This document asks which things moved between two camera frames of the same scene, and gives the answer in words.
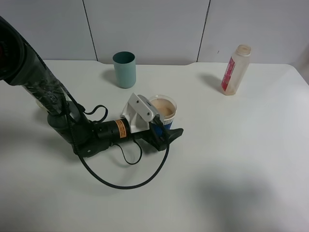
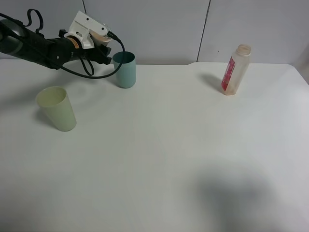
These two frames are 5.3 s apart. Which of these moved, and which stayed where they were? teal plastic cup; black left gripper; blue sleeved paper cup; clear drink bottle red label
Moved: blue sleeved paper cup; black left gripper
Stayed: teal plastic cup; clear drink bottle red label
